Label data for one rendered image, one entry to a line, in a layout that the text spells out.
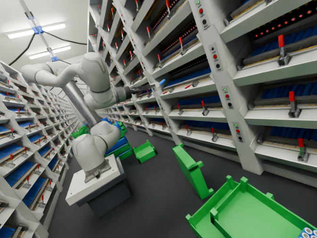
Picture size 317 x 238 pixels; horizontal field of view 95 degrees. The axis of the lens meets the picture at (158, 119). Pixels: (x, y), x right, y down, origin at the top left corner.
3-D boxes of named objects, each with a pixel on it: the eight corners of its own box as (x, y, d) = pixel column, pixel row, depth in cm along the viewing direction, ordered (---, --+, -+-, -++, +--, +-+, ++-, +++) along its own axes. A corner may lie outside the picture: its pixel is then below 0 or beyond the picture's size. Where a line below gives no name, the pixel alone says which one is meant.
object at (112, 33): (120, 14, 118) (107, -2, 113) (110, 45, 172) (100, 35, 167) (137, 0, 123) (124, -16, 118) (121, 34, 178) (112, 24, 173)
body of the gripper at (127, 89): (123, 86, 81) (138, 82, 85) (120, 88, 89) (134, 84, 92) (127, 99, 82) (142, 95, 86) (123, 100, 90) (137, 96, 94)
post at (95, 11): (151, 136, 201) (87, 1, 160) (148, 135, 209) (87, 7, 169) (162, 129, 208) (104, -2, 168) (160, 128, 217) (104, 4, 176)
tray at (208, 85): (220, 89, 73) (209, 75, 70) (162, 99, 128) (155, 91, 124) (237, 63, 79) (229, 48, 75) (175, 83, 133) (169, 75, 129)
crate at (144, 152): (157, 154, 145) (154, 147, 143) (139, 164, 141) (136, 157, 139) (150, 145, 173) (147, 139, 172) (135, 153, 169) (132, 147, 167)
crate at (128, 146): (106, 161, 162) (103, 155, 160) (106, 155, 181) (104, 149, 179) (131, 147, 170) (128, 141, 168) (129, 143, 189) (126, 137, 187)
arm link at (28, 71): (31, 67, 86) (54, 66, 97) (11, 61, 90) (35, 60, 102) (36, 89, 92) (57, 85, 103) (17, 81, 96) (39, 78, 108)
